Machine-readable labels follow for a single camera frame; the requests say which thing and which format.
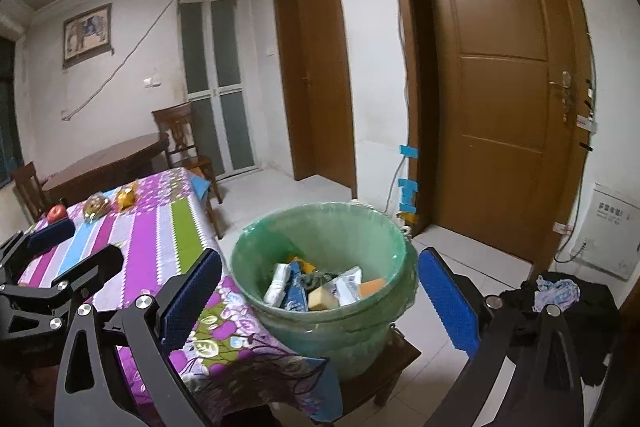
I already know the framed picture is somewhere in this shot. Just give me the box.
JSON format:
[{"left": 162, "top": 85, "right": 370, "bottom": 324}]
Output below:
[{"left": 62, "top": 3, "right": 113, "bottom": 68}]

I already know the round wooden table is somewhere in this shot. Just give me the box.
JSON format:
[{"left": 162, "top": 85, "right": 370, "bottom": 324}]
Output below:
[{"left": 42, "top": 133, "right": 170, "bottom": 208}]

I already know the narrow brown door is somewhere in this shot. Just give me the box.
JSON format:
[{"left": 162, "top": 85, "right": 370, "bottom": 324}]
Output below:
[{"left": 270, "top": 0, "right": 358, "bottom": 202}]

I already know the dark wooden stool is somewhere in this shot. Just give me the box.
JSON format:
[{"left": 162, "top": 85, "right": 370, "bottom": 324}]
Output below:
[{"left": 345, "top": 324, "right": 423, "bottom": 413}]

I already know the white printed paper packet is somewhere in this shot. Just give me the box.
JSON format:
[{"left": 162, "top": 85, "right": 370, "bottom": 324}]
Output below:
[{"left": 335, "top": 266, "right": 363, "bottom": 306}]

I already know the wide brown panel door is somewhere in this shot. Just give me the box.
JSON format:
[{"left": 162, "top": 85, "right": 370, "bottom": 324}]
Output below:
[{"left": 380, "top": 0, "right": 596, "bottom": 278}]

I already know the black clothes pile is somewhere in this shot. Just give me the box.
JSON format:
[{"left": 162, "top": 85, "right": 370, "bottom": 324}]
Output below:
[{"left": 500, "top": 272, "right": 625, "bottom": 387}]

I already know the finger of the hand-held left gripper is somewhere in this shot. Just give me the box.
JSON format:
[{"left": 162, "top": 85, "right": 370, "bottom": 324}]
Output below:
[
  {"left": 0, "top": 219, "right": 76, "bottom": 280},
  {"left": 50, "top": 246, "right": 125, "bottom": 295}
]

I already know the white pouch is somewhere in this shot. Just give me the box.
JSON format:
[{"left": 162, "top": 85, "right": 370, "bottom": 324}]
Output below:
[{"left": 263, "top": 263, "right": 293, "bottom": 306}]

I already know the dark window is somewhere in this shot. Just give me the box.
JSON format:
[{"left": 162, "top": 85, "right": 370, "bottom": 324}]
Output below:
[{"left": 0, "top": 37, "right": 25, "bottom": 188}]

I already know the bin with green bag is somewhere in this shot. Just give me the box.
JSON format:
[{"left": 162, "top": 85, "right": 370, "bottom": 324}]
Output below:
[{"left": 231, "top": 202, "right": 420, "bottom": 380}]

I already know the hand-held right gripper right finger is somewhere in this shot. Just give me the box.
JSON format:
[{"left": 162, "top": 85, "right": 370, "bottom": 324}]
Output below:
[{"left": 417, "top": 247, "right": 586, "bottom": 427}]

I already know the small cardboard box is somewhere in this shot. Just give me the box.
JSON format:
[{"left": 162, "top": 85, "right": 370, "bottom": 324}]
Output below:
[{"left": 307, "top": 286, "right": 341, "bottom": 312}]

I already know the purple floral tablecloth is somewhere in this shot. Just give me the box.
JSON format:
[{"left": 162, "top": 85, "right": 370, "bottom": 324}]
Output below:
[{"left": 17, "top": 167, "right": 346, "bottom": 425}]

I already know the glass double door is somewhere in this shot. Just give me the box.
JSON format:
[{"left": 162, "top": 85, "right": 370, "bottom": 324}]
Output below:
[{"left": 177, "top": 0, "right": 258, "bottom": 180}]

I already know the large blue tape patch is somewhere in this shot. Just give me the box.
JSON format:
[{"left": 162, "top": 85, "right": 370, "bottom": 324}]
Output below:
[{"left": 397, "top": 179, "right": 418, "bottom": 214}]

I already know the white wall box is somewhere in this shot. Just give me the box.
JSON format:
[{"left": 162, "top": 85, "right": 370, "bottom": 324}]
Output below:
[{"left": 565, "top": 182, "right": 640, "bottom": 282}]

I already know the wooden chair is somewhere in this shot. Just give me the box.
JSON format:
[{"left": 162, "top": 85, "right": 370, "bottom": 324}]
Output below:
[
  {"left": 151, "top": 102, "right": 223, "bottom": 240},
  {"left": 11, "top": 161, "right": 51, "bottom": 223}
]

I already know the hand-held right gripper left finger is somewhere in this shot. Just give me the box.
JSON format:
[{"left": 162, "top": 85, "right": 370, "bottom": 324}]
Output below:
[{"left": 54, "top": 248, "right": 223, "bottom": 427}]

